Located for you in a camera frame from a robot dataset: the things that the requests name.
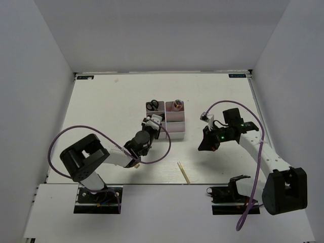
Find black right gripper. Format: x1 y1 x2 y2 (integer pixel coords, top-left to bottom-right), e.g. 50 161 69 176
198 124 234 151

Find black handled scissors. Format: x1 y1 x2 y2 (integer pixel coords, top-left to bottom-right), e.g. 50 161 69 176
146 99 159 111

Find marker tube with pink cap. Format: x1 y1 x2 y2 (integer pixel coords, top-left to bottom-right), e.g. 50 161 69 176
171 99 183 111

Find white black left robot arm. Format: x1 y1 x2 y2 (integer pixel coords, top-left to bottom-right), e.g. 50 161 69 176
60 115 163 202

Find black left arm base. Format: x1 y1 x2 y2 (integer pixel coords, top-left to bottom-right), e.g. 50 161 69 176
73 187 120 215

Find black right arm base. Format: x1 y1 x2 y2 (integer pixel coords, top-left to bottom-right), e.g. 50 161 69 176
206 186 249 216

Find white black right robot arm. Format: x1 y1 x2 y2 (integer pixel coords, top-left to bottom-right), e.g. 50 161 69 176
198 108 308 215

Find white left organizer box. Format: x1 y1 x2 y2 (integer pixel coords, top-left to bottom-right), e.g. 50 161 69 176
146 101 166 128

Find yellow pen with clear cap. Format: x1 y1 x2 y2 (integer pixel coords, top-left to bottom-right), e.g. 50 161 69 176
177 161 191 185

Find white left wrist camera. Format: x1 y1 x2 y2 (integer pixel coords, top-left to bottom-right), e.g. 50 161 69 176
142 114 163 131

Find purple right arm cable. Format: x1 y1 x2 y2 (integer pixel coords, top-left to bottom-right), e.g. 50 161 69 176
204 100 266 232

